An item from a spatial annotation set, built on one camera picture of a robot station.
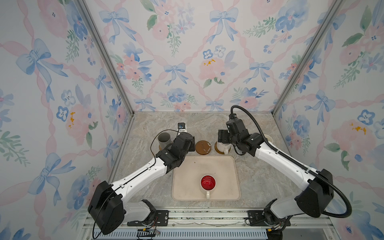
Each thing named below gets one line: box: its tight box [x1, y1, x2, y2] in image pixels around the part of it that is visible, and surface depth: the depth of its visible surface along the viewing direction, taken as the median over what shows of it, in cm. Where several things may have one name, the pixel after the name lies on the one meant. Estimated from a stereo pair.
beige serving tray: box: [172, 155, 241, 201], surface depth 88 cm
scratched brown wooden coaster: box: [195, 140, 212, 155], surface depth 102 cm
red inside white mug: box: [200, 174, 217, 200], surface depth 81 cm
